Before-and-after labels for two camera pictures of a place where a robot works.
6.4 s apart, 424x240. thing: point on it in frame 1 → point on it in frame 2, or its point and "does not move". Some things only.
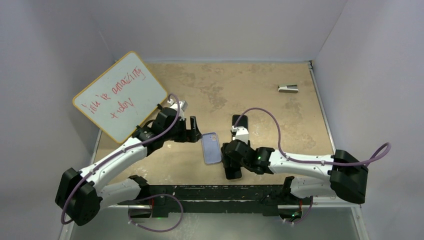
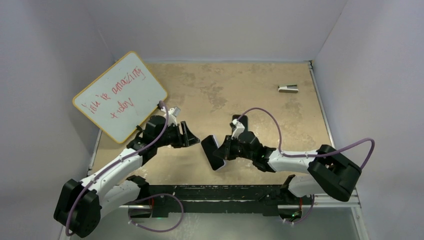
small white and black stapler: (288, 88) does not move
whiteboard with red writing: (121, 96) does not move
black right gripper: (226, 160) → (225, 151)
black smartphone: (233, 173) → (209, 145)
